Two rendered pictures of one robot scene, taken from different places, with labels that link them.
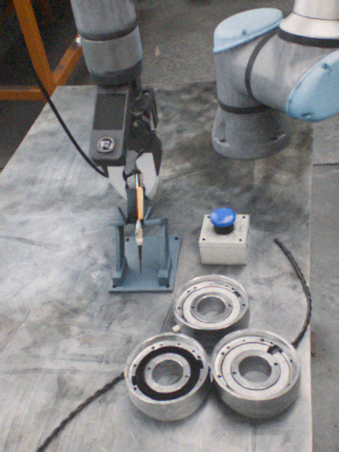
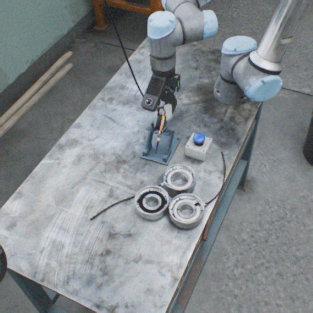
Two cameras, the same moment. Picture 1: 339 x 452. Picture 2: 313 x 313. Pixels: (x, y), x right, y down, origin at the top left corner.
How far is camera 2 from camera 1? 38 cm
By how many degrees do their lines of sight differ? 15
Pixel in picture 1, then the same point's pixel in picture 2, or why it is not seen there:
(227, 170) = (214, 107)
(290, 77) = (247, 80)
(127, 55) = (167, 66)
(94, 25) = (155, 53)
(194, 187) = (196, 112)
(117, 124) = (156, 93)
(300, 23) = (257, 58)
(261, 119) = (237, 88)
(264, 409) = (183, 225)
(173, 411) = (149, 217)
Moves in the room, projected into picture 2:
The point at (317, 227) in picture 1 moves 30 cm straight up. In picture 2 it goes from (274, 125) to (283, 89)
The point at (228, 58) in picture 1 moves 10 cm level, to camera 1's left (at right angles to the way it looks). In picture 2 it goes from (226, 57) to (197, 55)
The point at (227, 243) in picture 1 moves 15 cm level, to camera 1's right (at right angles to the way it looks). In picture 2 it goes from (197, 150) to (243, 154)
